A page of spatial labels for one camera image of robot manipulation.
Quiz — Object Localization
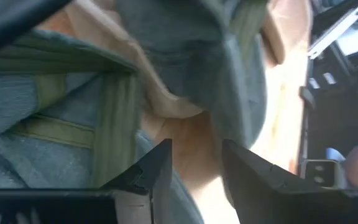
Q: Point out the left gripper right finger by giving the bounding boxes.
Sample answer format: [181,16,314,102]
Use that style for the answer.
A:
[222,139,358,224]

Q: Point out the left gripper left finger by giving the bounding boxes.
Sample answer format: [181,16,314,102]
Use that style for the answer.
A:
[0,139,173,224]

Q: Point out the grey box black face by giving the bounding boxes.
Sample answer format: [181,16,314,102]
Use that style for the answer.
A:
[300,158,347,189]

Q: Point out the blue cushion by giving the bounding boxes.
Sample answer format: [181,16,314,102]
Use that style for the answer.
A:
[326,147,345,163]

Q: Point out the black drawer cabinet white labels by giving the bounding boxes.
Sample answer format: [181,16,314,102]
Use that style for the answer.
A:
[300,58,358,156]

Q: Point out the silver aluminium frame bar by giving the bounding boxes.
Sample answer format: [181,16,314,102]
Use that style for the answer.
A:
[308,2,358,60]

